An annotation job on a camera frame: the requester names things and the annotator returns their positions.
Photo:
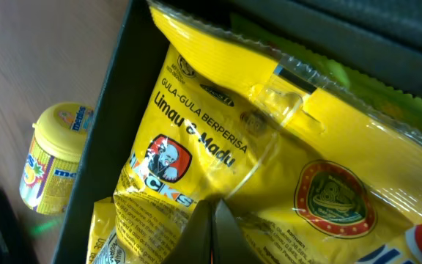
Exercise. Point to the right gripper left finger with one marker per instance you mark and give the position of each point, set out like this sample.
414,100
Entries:
195,243

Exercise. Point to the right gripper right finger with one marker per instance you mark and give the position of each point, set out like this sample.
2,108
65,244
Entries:
228,243

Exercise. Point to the yellow Hacks candy bag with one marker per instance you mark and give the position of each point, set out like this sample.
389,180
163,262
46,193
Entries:
308,177

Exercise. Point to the yellow Mentos bottle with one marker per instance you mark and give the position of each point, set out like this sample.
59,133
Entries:
54,155

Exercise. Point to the blue Oreo cookie pack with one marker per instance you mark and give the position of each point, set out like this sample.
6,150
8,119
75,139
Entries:
405,249

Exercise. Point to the dark green open box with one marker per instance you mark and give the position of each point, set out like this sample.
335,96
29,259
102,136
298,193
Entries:
381,39

